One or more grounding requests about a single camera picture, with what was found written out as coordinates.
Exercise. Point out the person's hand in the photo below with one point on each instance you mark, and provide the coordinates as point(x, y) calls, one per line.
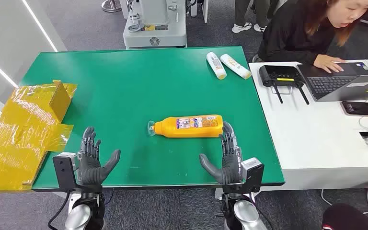
point(328, 63)

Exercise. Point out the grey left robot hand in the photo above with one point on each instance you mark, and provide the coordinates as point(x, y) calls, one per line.
point(90, 171)

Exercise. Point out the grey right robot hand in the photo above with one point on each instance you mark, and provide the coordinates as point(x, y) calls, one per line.
point(230, 168)

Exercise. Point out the orange bottle with clear cap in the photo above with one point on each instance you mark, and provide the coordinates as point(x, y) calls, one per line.
point(190, 127)

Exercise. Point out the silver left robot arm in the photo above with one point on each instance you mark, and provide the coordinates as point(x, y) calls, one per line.
point(79, 216)

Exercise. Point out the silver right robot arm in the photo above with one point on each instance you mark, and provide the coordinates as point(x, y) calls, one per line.
point(246, 214)

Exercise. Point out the white bottle with yellow cap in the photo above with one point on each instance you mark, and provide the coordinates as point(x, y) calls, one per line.
point(234, 66)
point(216, 65)

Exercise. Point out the grey laptop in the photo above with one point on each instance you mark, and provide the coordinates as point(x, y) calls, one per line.
point(339, 84)

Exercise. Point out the person at laptop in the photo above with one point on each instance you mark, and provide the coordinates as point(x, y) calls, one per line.
point(292, 35)

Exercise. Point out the black router with antennas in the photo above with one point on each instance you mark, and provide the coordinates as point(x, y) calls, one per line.
point(280, 76)

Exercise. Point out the black smartphone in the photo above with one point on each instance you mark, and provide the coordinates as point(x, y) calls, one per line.
point(362, 109)

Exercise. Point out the yellow taped cardboard box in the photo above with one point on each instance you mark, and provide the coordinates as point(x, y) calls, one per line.
point(19, 133)

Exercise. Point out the standing person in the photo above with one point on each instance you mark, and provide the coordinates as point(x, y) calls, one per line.
point(250, 12)

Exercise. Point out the person in black clothing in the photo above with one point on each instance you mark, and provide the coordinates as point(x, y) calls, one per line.
point(352, 219)

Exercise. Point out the white machine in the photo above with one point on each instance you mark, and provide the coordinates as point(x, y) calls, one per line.
point(155, 28)

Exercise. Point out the metal chair base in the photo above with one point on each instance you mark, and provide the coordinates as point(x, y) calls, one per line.
point(111, 5)

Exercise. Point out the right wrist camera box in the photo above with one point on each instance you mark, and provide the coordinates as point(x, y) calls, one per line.
point(254, 174)

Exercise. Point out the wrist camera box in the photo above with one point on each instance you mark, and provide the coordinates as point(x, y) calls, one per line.
point(64, 171)
point(254, 174)

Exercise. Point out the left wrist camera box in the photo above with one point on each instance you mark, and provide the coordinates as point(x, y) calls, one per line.
point(64, 171)

